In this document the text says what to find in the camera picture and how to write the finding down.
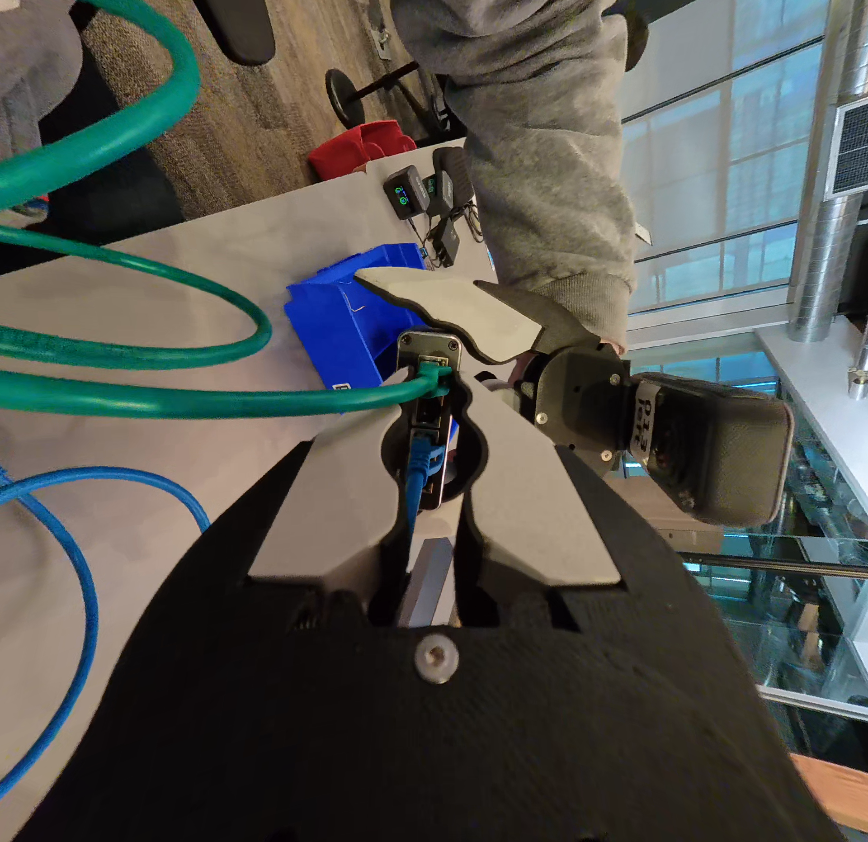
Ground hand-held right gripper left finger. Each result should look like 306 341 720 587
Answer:
247 369 425 619

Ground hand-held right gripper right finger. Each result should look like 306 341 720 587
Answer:
449 375 622 627

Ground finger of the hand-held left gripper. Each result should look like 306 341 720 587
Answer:
354 267 543 366

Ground silver network port hub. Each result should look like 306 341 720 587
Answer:
396 330 465 511

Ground blue plastic bin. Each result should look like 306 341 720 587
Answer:
285 244 462 412

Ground green ethernet cable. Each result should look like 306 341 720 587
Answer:
0 0 454 419

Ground person's left forearm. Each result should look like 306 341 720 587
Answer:
387 0 638 348

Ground small black adapter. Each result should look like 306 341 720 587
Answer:
429 217 461 268

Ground black battery chargers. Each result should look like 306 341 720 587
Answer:
432 147 476 208

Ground red cloth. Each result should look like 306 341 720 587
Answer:
307 120 418 181

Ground white ledge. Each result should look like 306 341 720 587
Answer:
756 316 868 504

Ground black chair base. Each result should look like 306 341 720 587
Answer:
325 61 462 137

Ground glass railing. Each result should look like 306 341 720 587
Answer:
631 354 868 721

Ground window with roller blind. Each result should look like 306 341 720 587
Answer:
620 0 835 314

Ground white vent grille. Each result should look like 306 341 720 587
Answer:
824 99 868 199

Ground black chair armrest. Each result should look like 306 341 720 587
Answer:
179 0 275 66

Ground blue ethernet cable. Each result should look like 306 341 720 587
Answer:
0 427 448 799

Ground silver metal duct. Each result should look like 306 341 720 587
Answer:
787 0 868 344

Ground wooden rail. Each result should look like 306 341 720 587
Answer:
790 752 868 833

